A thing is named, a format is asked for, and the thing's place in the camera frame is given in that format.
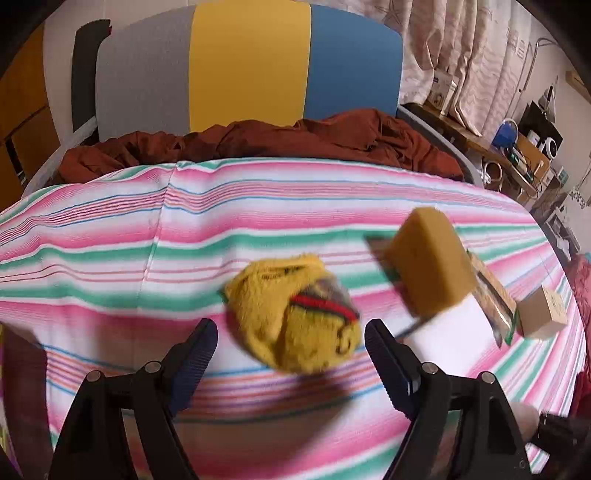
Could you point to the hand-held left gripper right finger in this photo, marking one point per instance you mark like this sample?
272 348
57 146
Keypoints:
390 369

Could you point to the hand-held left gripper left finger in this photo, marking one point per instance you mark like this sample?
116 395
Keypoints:
194 364

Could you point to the yellow plush cloth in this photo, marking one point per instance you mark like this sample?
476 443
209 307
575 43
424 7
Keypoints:
286 314

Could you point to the orange sponge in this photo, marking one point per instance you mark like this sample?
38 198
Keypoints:
429 263

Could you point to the pink green striped blanket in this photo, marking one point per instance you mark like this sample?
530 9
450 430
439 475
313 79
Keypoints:
138 258

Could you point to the beige cardboard box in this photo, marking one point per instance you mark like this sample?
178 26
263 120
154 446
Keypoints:
545 311

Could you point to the green edged clear packet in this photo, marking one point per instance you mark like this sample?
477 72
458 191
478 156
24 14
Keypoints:
491 295

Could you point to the pink bedding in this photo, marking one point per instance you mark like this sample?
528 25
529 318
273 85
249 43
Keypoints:
584 286

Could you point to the wooden side desk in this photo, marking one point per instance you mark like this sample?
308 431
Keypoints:
466 138

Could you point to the dark red blanket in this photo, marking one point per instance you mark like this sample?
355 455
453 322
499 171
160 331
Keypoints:
286 138

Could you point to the small white box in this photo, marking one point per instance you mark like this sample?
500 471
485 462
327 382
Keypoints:
444 90

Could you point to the black appliance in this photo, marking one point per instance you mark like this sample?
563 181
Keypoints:
540 122

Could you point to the wooden wardrobe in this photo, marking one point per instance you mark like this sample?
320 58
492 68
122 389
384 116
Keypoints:
23 115

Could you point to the patterned beige curtain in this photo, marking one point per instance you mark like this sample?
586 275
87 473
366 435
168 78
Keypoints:
466 50

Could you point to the black upright post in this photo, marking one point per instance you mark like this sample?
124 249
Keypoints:
87 78

